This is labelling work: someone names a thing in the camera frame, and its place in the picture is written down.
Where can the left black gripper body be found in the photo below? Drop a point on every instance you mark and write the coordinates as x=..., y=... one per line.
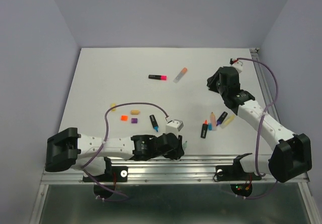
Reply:
x=173, y=153

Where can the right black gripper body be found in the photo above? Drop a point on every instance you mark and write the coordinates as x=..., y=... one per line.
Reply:
x=214, y=84

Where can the blue black highlighter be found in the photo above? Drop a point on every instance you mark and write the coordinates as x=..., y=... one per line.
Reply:
x=154, y=122

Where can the purple black highlighter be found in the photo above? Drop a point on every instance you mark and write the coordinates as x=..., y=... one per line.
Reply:
x=221, y=118

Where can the yellow translucent highlighter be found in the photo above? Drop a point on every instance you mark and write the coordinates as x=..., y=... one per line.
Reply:
x=227, y=121

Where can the orange pen cap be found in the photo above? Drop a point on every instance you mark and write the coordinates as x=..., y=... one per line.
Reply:
x=124, y=118

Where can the tan pen cap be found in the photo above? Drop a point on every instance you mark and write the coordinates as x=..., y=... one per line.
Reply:
x=134, y=112

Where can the tan cap translucent highlighter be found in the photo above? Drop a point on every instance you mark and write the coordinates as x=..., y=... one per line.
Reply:
x=213, y=121

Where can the orange black highlighter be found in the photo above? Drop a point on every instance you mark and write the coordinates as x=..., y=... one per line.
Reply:
x=204, y=129

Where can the pink black highlighter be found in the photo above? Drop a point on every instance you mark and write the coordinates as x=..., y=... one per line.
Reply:
x=157, y=77

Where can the mint cap translucent highlighter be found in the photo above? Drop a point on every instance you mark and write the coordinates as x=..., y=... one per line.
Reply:
x=184, y=145

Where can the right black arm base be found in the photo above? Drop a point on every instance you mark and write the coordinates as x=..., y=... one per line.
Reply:
x=235, y=172

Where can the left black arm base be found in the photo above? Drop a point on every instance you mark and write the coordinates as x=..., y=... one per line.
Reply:
x=105, y=184

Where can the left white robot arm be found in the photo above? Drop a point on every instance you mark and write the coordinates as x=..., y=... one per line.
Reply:
x=71, y=150

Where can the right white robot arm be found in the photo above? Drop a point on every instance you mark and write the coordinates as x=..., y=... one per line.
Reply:
x=291, y=153

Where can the peach cap translucent highlighter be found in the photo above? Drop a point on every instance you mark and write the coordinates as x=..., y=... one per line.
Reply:
x=180, y=75

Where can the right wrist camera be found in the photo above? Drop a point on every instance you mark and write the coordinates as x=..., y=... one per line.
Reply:
x=237, y=64

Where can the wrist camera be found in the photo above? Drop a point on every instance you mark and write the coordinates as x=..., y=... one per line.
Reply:
x=237, y=64
x=174, y=127

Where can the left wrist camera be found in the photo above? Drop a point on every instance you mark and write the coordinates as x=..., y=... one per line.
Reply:
x=174, y=127

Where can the aluminium front rail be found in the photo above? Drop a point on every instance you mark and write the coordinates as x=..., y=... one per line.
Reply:
x=190, y=169

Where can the aluminium rail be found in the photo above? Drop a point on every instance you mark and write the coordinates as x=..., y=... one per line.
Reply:
x=260, y=71
x=190, y=169

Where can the aluminium right rail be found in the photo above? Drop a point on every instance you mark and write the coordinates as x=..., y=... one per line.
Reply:
x=260, y=71

